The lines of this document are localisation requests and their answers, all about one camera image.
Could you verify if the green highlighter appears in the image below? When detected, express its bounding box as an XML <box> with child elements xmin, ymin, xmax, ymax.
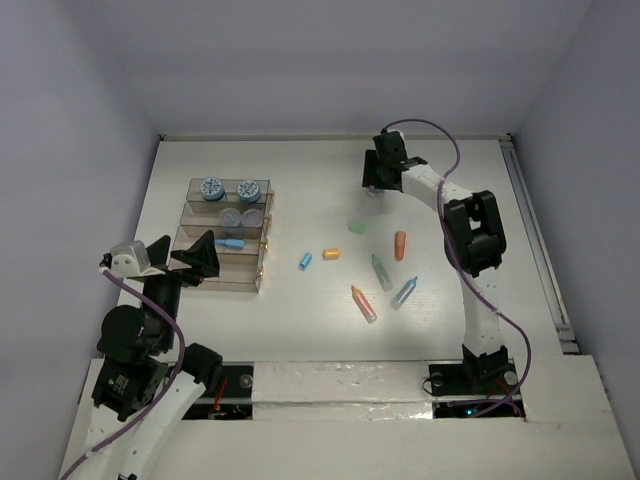
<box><xmin>371</xmin><ymin>255</ymin><xmax>393</xmax><ymax>292</ymax></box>

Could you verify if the small green cap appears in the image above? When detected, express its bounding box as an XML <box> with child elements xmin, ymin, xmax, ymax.
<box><xmin>348</xmin><ymin>222</ymin><xmax>366</xmax><ymax>235</ymax></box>

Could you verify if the blue clear highlighter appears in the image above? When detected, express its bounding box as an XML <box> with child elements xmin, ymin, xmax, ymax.
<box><xmin>390</xmin><ymin>276</ymin><xmax>418</xmax><ymax>311</ymax></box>

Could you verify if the orange highlighter pen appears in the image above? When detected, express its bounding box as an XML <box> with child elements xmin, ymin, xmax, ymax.
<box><xmin>351</xmin><ymin>285</ymin><xmax>377</xmax><ymax>324</ymax></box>

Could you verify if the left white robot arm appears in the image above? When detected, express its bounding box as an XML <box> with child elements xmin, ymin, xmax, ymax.
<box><xmin>61</xmin><ymin>230</ymin><xmax>224</xmax><ymax>479</ymax></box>

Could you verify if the aluminium rail right edge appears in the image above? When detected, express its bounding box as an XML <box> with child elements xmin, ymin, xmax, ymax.
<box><xmin>499</xmin><ymin>136</ymin><xmax>581</xmax><ymax>355</ymax></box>

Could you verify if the orange highlighter cap large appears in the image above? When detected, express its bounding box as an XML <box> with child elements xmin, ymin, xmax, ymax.
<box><xmin>394</xmin><ymin>231</ymin><xmax>407</xmax><ymax>262</ymax></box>

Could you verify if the blue lid jar in bin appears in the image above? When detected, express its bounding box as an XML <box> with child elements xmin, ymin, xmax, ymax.
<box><xmin>199</xmin><ymin>177</ymin><xmax>226</xmax><ymax>202</ymax></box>

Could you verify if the blue lid jar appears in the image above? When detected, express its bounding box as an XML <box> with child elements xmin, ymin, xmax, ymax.
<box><xmin>237</xmin><ymin>179</ymin><xmax>262</xmax><ymax>204</ymax></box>
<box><xmin>199</xmin><ymin>177</ymin><xmax>226</xmax><ymax>202</ymax></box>

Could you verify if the clear paperclip jar small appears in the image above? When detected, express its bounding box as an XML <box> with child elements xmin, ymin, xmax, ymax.
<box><xmin>241</xmin><ymin>208</ymin><xmax>264</xmax><ymax>228</ymax></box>

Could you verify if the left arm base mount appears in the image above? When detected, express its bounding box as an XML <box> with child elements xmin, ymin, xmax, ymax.
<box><xmin>183</xmin><ymin>363</ymin><xmax>254</xmax><ymax>421</ymax></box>

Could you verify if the blue highlighter with cap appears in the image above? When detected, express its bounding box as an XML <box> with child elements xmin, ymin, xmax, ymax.
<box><xmin>215</xmin><ymin>238</ymin><xmax>245</xmax><ymax>250</ymax></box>

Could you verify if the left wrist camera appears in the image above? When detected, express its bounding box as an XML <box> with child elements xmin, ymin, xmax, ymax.
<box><xmin>99</xmin><ymin>240</ymin><xmax>163</xmax><ymax>279</ymax></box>

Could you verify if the small blue cap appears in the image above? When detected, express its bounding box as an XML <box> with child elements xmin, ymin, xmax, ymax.
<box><xmin>298</xmin><ymin>252</ymin><xmax>313</xmax><ymax>271</ymax></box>

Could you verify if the small orange cap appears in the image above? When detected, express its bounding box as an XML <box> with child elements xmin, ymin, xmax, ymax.
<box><xmin>322</xmin><ymin>248</ymin><xmax>341</xmax><ymax>260</ymax></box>

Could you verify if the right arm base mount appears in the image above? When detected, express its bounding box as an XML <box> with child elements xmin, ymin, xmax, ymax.
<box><xmin>421</xmin><ymin>361</ymin><xmax>526</xmax><ymax>419</ymax></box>

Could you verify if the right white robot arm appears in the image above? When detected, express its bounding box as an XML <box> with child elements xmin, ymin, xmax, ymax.
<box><xmin>362</xmin><ymin>130</ymin><xmax>514</xmax><ymax>397</ymax></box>

